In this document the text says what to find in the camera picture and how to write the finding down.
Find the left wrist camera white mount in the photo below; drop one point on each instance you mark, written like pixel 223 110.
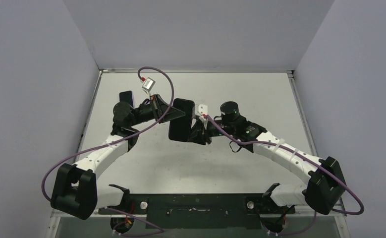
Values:
pixel 147 85

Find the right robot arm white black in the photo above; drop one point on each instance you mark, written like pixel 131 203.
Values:
pixel 324 183

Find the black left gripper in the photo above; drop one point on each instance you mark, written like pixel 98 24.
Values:
pixel 173 113

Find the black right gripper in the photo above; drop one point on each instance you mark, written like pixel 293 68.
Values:
pixel 198 130

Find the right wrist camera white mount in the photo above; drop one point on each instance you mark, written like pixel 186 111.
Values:
pixel 201 114

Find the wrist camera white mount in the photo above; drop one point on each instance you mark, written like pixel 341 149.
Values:
pixel 147 85
pixel 201 114

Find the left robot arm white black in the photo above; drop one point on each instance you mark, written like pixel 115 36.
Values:
pixel 75 189

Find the black phone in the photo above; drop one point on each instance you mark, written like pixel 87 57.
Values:
pixel 127 96

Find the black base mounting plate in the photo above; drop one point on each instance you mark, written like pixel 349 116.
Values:
pixel 201 220

